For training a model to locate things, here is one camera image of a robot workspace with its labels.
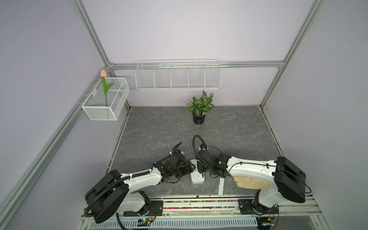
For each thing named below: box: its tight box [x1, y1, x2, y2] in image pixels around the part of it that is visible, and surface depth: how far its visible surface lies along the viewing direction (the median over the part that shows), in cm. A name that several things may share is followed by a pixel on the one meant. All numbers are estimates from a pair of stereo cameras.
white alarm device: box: [190, 159, 205, 185], surface depth 82 cm
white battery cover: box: [217, 177, 225, 196], surface depth 82 cm
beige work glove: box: [232, 175, 273, 190], surface depth 82 cm
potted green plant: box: [185, 90, 215, 125], surface depth 91 cm
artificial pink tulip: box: [100, 69, 115, 107], surface depth 85 cm
